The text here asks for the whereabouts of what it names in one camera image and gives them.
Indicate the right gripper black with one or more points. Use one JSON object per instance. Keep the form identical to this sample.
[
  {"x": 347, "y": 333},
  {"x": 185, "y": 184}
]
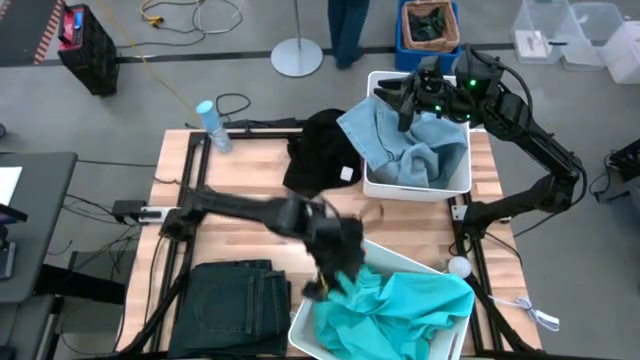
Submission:
[{"x": 440, "y": 97}]

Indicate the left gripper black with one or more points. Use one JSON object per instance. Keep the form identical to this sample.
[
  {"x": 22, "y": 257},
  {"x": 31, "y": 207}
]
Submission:
[{"x": 340, "y": 250}]

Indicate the light blue denim jeans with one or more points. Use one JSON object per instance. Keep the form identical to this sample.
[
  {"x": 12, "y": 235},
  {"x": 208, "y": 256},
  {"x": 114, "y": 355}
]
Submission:
[{"x": 390, "y": 145}]

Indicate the teal garment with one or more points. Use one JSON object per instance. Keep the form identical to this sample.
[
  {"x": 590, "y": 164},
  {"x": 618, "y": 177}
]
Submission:
[{"x": 400, "y": 315}]

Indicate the black garment with white label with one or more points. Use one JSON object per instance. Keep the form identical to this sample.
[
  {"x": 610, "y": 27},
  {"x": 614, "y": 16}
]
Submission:
[{"x": 320, "y": 155}]

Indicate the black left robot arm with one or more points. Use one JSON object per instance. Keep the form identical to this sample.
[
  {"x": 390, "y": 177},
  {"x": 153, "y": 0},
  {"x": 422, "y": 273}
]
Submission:
[{"x": 235, "y": 207}]

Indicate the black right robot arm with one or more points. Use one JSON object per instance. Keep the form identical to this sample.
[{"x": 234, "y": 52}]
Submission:
[{"x": 525, "y": 125}]

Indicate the black clothes in wicker basket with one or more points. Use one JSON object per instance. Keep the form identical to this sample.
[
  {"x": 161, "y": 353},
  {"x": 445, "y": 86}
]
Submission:
[{"x": 425, "y": 25}]

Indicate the blue plastic crate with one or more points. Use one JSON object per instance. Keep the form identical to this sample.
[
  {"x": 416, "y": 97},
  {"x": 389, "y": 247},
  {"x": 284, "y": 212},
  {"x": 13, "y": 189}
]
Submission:
[{"x": 410, "y": 60}]

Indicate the white woven plastic basket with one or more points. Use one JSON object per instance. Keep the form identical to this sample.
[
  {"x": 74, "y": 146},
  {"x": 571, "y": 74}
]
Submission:
[
  {"x": 415, "y": 192},
  {"x": 305, "y": 332}
]

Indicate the brown wicker basket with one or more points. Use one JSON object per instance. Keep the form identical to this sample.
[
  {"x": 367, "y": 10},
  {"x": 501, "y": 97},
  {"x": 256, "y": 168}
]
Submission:
[{"x": 447, "y": 30}]

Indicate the person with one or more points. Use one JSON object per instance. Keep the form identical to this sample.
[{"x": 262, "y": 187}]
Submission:
[{"x": 347, "y": 30}]

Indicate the folded dark denim jeans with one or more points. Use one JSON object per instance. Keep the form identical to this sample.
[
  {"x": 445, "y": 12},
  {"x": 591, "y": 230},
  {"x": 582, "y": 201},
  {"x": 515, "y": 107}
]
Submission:
[{"x": 230, "y": 310}]

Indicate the grey round-base floor stand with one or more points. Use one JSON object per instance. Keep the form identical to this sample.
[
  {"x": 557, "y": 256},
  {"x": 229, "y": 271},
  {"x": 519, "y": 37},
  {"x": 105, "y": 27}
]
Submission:
[{"x": 296, "y": 56}]

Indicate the black flat strip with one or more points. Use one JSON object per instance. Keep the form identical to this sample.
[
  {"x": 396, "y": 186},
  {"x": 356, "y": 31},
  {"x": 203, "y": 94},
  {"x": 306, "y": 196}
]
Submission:
[{"x": 265, "y": 123}]

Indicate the white round ball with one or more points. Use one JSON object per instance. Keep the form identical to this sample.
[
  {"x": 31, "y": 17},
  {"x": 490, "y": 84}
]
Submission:
[{"x": 459, "y": 266}]

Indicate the clear plastic storage bin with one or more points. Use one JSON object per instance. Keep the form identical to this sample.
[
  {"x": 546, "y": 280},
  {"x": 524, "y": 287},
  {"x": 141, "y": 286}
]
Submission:
[
  {"x": 540, "y": 30},
  {"x": 625, "y": 55},
  {"x": 592, "y": 35}
]

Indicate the clear plastic water bottle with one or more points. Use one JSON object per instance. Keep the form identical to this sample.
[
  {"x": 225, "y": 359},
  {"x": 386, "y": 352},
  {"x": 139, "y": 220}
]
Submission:
[{"x": 214, "y": 125}]

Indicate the black power adapter box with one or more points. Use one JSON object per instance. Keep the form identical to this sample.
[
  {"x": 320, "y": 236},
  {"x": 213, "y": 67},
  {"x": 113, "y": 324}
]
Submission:
[{"x": 127, "y": 210}]

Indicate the dark grey desk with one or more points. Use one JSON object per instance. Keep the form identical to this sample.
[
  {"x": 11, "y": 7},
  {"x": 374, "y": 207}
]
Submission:
[{"x": 40, "y": 225}]

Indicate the black crate with red top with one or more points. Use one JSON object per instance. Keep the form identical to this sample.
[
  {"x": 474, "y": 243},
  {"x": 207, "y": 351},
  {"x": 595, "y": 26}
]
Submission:
[{"x": 92, "y": 55}]

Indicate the black phone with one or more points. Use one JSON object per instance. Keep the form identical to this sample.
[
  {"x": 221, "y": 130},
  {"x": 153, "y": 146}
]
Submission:
[{"x": 6, "y": 260}]

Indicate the white paper sheet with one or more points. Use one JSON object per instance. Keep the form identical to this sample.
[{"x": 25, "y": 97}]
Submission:
[{"x": 9, "y": 182}]

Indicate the black mat with striped edge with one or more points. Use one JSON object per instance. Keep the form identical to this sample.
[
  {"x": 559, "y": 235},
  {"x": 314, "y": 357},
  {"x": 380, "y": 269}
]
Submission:
[{"x": 22, "y": 30}]

